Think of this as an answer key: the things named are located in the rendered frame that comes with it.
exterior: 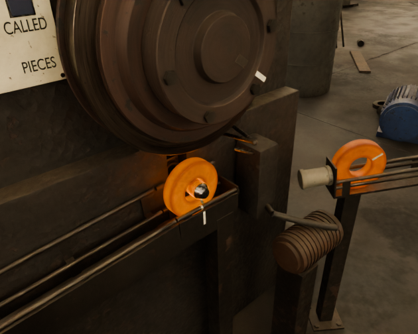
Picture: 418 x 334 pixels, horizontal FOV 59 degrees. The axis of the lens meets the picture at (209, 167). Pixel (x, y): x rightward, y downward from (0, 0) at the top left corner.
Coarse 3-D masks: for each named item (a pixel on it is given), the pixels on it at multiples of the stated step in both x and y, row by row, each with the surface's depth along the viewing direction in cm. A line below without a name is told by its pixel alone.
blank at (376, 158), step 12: (348, 144) 105; (360, 144) 103; (372, 144) 103; (336, 156) 106; (348, 156) 104; (360, 156) 105; (372, 156) 105; (384, 156) 106; (348, 168) 107; (372, 168) 107; (384, 168) 108; (360, 180) 109
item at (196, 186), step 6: (168, 168) 95; (192, 180) 90; (198, 180) 89; (192, 186) 88; (198, 186) 88; (204, 186) 88; (192, 192) 88; (198, 192) 87; (204, 192) 88; (198, 198) 89; (204, 198) 88
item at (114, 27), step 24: (120, 0) 56; (144, 0) 57; (96, 24) 57; (120, 24) 57; (96, 48) 59; (120, 48) 59; (120, 72) 61; (144, 72) 62; (120, 96) 63; (144, 96) 64; (144, 120) 68; (168, 120) 69
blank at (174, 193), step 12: (180, 168) 87; (192, 168) 88; (204, 168) 91; (168, 180) 87; (180, 180) 86; (204, 180) 92; (216, 180) 96; (168, 192) 87; (180, 192) 88; (168, 204) 88; (180, 204) 90; (192, 204) 93
